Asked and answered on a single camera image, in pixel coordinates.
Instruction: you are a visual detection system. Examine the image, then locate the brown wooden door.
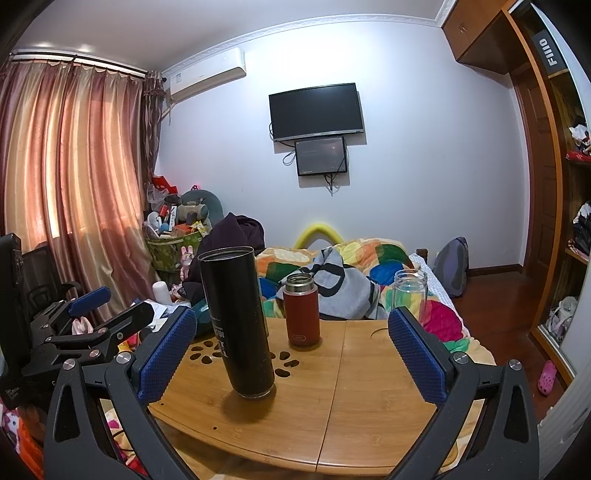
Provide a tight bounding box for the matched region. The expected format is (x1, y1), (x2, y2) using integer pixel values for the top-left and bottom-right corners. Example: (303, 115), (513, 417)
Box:
(512, 65), (556, 278)

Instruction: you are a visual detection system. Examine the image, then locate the red thermos cup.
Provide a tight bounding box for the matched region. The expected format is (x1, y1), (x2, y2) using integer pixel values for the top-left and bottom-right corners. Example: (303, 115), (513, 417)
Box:
(283, 272), (322, 348)

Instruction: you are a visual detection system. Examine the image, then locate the pink curtain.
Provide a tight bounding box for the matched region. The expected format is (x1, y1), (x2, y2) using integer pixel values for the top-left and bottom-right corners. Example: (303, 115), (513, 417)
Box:
(0, 58), (161, 324)

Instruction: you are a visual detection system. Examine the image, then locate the black wall television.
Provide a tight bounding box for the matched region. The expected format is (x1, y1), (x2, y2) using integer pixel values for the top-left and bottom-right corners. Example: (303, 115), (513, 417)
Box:
(269, 83), (366, 143)

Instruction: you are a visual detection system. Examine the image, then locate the dark purple garment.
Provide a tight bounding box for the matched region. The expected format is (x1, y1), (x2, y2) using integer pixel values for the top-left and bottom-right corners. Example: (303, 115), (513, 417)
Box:
(178, 213), (266, 306)

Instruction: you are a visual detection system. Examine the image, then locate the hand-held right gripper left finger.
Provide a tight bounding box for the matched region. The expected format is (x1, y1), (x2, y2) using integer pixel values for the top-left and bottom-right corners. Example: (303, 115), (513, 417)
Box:
(43, 305), (199, 480)

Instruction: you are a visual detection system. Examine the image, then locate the green storage basket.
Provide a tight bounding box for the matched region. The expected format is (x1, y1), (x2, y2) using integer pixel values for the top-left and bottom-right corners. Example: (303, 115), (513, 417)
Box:
(147, 230), (209, 273)

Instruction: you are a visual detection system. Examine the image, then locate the grey backpack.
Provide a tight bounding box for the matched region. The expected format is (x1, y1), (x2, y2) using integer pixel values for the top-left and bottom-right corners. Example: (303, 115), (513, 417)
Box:
(433, 237), (470, 298)

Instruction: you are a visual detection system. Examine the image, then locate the grey black patterned cloth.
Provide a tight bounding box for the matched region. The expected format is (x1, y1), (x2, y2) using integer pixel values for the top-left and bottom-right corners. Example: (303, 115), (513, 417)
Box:
(276, 247), (389, 320)

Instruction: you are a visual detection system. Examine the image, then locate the brown overhead cabinet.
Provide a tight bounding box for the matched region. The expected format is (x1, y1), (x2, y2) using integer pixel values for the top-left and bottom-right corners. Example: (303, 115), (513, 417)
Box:
(441, 0), (523, 75)

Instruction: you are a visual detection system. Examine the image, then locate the clear glass cup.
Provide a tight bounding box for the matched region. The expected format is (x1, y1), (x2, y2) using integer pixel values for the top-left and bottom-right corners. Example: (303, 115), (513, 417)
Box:
(392, 269), (429, 324)

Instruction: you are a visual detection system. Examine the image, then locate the grey plush toy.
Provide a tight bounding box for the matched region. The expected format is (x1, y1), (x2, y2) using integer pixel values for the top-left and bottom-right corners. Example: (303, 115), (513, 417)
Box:
(178, 189), (223, 223)

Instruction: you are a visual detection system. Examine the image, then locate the white air conditioner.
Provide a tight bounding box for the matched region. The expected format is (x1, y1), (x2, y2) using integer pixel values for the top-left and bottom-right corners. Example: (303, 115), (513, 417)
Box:
(168, 47), (247, 102)

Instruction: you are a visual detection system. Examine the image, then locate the tall black cup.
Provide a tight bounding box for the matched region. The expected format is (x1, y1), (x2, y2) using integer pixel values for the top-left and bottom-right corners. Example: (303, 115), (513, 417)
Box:
(198, 246), (276, 400)

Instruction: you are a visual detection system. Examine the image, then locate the red bag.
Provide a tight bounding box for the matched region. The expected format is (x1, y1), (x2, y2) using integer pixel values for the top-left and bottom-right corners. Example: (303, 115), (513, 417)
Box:
(150, 173), (179, 195)

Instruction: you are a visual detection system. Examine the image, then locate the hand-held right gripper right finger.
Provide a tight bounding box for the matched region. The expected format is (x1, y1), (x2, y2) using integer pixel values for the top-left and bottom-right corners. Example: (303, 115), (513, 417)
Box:
(387, 305), (542, 480)

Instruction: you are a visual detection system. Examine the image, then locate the pink clog shoe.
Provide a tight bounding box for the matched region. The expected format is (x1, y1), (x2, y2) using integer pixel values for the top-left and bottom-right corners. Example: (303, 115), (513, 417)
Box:
(538, 361), (557, 396)

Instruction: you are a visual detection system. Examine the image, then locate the white bag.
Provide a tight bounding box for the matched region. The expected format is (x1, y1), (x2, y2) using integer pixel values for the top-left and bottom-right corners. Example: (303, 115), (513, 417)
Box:
(546, 295), (579, 346)

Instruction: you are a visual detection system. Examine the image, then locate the colourful patchwork blanket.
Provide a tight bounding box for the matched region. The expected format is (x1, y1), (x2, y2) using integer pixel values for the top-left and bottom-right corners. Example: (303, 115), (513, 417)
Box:
(255, 239), (497, 370)

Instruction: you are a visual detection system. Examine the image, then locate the wooden wardrobe shelf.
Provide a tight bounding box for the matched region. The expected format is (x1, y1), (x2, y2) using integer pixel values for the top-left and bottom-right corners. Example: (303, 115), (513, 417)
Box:
(503, 0), (591, 386)

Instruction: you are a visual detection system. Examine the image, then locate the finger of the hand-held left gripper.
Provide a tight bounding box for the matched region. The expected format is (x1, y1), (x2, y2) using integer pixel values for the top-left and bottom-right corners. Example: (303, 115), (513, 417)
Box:
(30, 286), (112, 342)
(44, 302), (155, 365)

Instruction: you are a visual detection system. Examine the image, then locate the small black wall monitor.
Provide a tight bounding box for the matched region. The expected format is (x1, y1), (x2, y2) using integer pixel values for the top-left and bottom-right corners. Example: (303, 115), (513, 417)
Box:
(294, 137), (348, 177)

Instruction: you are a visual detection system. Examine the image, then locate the black box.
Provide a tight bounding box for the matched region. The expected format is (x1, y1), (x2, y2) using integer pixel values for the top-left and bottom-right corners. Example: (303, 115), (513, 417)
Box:
(531, 30), (570, 75)

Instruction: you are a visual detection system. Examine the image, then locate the floral cloth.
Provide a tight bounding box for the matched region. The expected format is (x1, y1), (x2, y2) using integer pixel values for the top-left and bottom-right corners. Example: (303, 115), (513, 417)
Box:
(0, 401), (47, 480)

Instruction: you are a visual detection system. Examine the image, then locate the bamboo folding bed table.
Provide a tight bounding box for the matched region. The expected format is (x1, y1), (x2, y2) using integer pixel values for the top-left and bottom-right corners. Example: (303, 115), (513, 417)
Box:
(147, 316), (499, 462)

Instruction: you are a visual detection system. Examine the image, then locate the black office chair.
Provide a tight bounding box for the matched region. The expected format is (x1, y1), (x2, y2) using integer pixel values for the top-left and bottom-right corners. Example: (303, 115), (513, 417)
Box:
(21, 242), (88, 319)

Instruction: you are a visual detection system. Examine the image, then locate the yellow foam tube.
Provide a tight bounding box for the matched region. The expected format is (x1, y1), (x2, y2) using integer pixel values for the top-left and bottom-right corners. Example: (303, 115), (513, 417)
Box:
(295, 223), (345, 250)

